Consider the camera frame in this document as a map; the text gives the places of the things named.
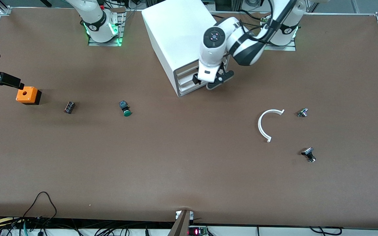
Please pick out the silver knob switch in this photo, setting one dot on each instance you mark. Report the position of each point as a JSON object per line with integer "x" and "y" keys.
{"x": 302, "y": 113}

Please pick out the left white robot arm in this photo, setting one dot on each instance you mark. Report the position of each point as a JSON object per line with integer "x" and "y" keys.
{"x": 208, "y": 52}

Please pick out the orange button enclosure box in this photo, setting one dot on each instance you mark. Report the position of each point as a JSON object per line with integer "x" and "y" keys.
{"x": 31, "y": 95}

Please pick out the small white bracket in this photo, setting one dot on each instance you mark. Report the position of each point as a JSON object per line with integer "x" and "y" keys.
{"x": 177, "y": 215}
{"x": 191, "y": 215}

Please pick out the yellow tag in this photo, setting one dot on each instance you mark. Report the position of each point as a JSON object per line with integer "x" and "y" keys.
{"x": 3, "y": 222}

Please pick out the green push button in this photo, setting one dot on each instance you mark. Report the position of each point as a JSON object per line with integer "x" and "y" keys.
{"x": 127, "y": 113}

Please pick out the brown wooden post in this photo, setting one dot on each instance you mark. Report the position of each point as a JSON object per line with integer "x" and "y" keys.
{"x": 179, "y": 226}

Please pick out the white curved plastic arc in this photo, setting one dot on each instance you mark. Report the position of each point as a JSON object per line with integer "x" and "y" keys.
{"x": 259, "y": 126}

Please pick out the small black contact block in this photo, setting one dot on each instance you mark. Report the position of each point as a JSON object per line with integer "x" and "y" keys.
{"x": 70, "y": 107}

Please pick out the white drawer cabinet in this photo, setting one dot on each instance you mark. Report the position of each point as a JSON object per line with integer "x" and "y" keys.
{"x": 176, "y": 29}

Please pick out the device with red display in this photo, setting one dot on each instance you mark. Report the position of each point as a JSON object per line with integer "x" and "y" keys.
{"x": 197, "y": 232}

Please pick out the small metal knob lower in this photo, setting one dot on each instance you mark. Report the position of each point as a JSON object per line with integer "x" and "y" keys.
{"x": 308, "y": 152}

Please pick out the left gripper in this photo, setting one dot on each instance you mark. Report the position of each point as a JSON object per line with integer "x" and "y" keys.
{"x": 195, "y": 79}

